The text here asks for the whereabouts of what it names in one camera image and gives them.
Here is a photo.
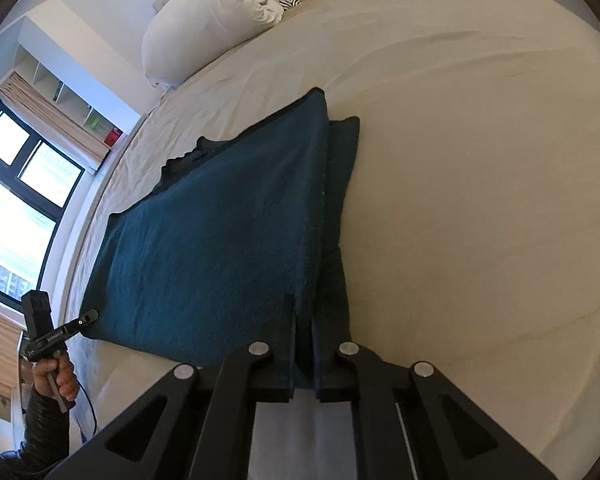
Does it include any beige roman blind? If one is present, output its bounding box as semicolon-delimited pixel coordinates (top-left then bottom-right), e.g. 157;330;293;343
0;72;109;174

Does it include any white wall shelf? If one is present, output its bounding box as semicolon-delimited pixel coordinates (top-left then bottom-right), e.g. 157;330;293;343
14;46;124;150

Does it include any red box on shelf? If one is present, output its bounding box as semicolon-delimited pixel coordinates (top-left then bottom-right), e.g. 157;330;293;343
104;127;122;148

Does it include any white bed sheet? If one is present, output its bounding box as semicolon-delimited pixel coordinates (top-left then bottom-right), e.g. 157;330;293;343
67;0;600;479

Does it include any person's left hand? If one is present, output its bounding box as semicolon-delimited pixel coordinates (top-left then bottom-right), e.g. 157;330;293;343
32;350;80;402

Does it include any white pillow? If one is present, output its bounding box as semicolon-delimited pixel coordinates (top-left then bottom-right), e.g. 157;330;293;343
140;0;284;87

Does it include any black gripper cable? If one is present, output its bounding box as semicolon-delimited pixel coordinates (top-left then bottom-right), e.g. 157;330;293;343
72;376;100;441

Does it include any black framed window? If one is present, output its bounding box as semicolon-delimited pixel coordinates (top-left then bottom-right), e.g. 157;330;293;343
0;102;84;311

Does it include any dark teal knit sweater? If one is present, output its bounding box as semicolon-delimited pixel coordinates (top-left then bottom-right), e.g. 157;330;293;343
82;88;360;388

